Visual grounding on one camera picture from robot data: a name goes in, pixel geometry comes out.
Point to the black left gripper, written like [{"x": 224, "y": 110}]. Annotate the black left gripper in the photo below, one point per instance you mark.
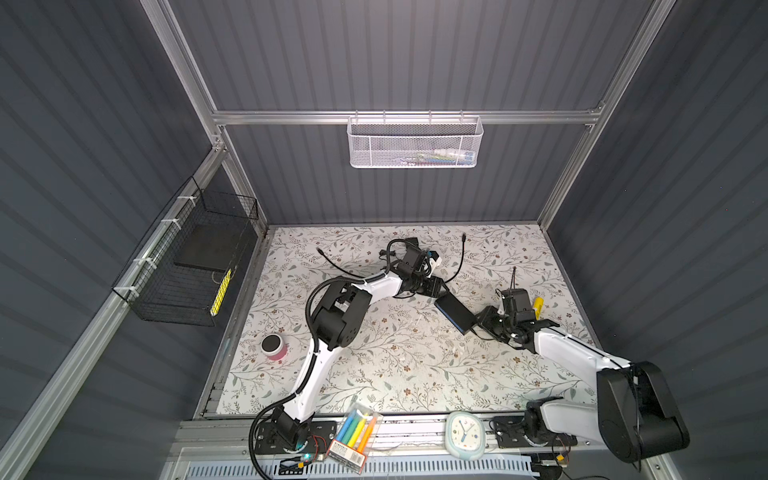
[{"x": 434, "y": 287}]

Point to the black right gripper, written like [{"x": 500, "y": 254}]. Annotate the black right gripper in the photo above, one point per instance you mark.
[{"x": 485, "y": 321}]

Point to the black ribbed network switch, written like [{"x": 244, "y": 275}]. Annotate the black ribbed network switch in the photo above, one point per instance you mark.
[{"x": 456, "y": 312}]

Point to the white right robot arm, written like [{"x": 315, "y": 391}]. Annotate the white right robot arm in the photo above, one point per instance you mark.
[{"x": 635, "y": 414}]

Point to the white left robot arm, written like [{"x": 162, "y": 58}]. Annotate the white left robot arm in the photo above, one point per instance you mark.
[{"x": 334, "y": 313}]

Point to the small mint desk clock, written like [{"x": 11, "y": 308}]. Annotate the small mint desk clock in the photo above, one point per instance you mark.
[{"x": 465, "y": 436}]

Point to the pack of coloured markers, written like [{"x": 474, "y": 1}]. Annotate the pack of coloured markers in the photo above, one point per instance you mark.
[{"x": 351, "y": 445}]

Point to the pink tape roll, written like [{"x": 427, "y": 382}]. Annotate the pink tape roll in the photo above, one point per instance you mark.
[{"x": 274, "y": 347}]

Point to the white wire mesh basket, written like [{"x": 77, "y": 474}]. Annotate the white wire mesh basket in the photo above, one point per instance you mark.
[{"x": 426, "y": 142}]

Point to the black wire wall basket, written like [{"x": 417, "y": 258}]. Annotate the black wire wall basket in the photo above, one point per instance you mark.
[{"x": 175, "y": 278}]

